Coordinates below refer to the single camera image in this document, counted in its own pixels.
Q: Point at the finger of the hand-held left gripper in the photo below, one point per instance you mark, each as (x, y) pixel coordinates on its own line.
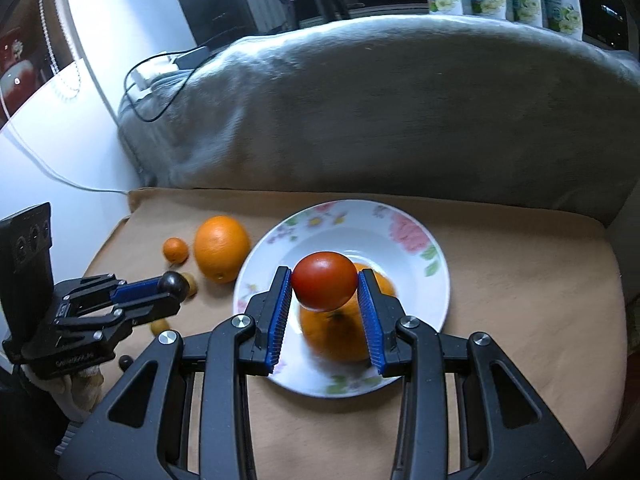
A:
(145, 312)
(140, 290)

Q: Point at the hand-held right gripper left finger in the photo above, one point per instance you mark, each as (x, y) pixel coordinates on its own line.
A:
(280, 320)

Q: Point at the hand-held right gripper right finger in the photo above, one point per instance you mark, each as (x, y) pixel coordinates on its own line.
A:
(370, 320)

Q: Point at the dark grape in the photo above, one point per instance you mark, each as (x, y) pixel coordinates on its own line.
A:
(174, 285)
(125, 360)

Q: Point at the small mandarin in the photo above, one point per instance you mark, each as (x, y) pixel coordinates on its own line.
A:
(175, 251)

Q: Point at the yellow-brown longan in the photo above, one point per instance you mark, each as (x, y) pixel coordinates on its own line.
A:
(160, 327)
(193, 286)

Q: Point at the white floral plate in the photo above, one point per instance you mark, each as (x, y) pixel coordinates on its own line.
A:
(400, 270)

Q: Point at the red tomato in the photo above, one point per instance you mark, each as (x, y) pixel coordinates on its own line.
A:
(325, 280)

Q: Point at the large smooth orange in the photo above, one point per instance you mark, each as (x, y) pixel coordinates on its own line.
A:
(222, 249)

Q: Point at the person's left hand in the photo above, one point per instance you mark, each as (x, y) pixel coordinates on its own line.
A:
(82, 390)

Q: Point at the large orange with stem mark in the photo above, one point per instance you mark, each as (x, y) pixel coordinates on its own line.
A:
(340, 337)

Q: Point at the beige blanket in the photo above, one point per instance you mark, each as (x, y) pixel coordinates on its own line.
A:
(525, 285)

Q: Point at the red white appliance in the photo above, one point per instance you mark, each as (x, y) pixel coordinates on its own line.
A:
(17, 75)

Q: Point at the grey blanket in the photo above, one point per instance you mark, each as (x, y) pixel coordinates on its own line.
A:
(375, 110)

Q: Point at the white light strip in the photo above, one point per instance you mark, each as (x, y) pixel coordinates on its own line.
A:
(65, 60)

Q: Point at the white power adapter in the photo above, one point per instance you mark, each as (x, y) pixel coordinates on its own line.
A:
(152, 71)

